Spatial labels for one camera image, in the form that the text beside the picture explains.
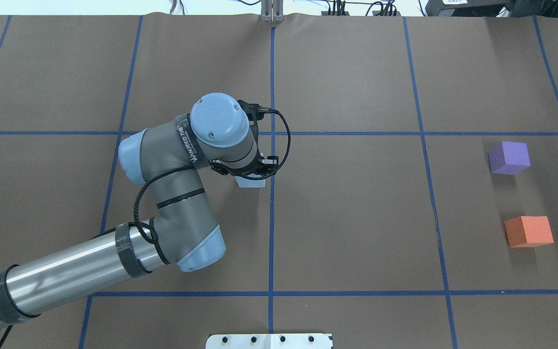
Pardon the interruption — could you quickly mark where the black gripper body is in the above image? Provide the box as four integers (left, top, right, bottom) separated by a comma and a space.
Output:
210, 145, 279, 181

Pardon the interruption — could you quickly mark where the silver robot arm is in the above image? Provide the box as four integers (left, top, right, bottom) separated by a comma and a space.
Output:
0, 93, 285, 332

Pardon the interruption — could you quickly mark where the purple foam block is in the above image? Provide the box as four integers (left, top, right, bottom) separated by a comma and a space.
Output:
488, 141, 531, 176

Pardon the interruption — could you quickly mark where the light blue foam block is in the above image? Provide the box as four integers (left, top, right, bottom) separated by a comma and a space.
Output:
235, 174, 266, 189

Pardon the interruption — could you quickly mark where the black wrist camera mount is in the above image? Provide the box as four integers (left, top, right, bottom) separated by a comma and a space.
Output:
237, 99, 272, 141

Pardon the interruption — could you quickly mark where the aluminium frame post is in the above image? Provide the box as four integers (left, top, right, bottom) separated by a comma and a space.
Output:
260, 0, 285, 23

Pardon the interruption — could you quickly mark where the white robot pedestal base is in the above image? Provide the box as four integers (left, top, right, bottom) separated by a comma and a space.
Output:
204, 333, 334, 349

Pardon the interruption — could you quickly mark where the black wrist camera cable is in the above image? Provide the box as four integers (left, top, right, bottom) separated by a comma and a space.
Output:
134, 108, 292, 245

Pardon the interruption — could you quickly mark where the orange foam block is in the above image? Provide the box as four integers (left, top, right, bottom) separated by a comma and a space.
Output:
503, 216, 554, 248

